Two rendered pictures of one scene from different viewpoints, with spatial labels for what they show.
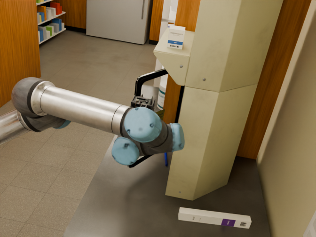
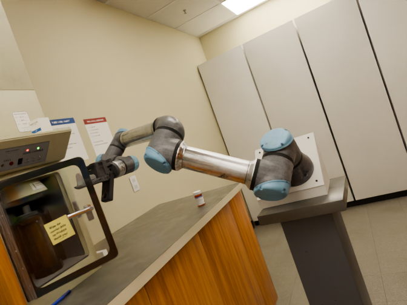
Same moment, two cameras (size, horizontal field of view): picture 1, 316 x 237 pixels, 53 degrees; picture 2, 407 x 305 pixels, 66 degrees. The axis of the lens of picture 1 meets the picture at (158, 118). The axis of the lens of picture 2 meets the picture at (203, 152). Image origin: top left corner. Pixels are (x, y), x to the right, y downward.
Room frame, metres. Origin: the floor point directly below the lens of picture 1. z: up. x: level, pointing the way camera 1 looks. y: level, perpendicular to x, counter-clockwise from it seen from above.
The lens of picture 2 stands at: (1.92, 0.90, 1.29)
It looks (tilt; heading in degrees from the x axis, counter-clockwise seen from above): 2 degrees down; 201
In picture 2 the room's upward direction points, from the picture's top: 20 degrees counter-clockwise
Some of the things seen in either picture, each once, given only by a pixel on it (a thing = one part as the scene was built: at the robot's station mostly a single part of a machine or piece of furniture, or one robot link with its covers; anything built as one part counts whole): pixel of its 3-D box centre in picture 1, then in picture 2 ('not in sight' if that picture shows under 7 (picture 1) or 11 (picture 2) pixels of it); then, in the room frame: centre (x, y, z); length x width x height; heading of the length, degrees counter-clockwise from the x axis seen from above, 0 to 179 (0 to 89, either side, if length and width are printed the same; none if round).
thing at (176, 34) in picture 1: (176, 36); (40, 127); (1.02, -0.02, 1.54); 0.05 x 0.05 x 0.06; 89
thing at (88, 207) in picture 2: not in sight; (80, 212); (1.08, 0.07, 1.20); 0.10 x 0.05 x 0.03; 144
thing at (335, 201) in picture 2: not in sight; (304, 199); (0.62, 0.75, 0.92); 0.32 x 0.32 x 0.04; 83
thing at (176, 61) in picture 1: (175, 53); (29, 151); (1.10, -0.03, 1.46); 0.32 x 0.11 x 0.10; 175
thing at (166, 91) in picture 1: (157, 114); (58, 223); (1.12, 0.00, 1.19); 0.30 x 0.01 x 0.40; 144
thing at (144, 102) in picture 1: (140, 115); (102, 172); (0.88, 0.06, 1.31); 0.12 x 0.08 x 0.09; 175
